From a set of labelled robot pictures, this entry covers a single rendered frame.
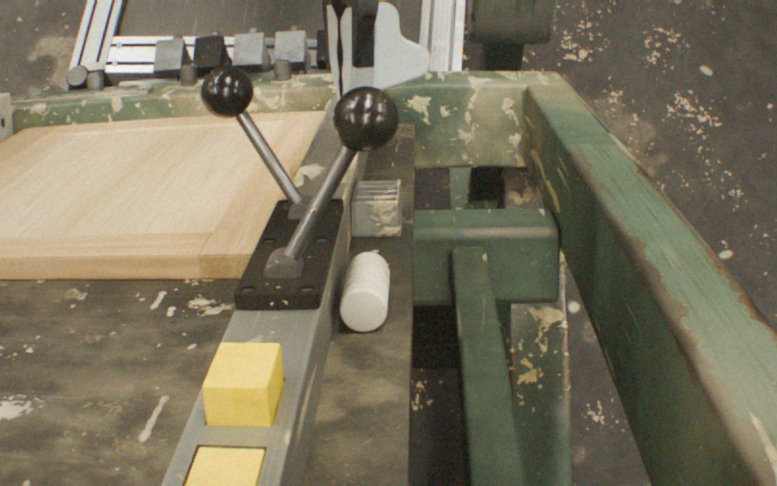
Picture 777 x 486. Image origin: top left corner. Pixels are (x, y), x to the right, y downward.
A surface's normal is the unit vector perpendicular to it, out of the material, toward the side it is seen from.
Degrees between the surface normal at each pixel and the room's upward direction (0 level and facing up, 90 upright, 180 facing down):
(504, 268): 35
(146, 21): 0
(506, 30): 90
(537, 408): 0
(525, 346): 0
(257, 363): 54
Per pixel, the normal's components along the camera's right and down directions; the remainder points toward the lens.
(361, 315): -0.03, 0.31
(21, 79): -0.04, -0.30
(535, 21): 0.00, 0.95
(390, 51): 0.32, 0.33
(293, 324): -0.03, -0.95
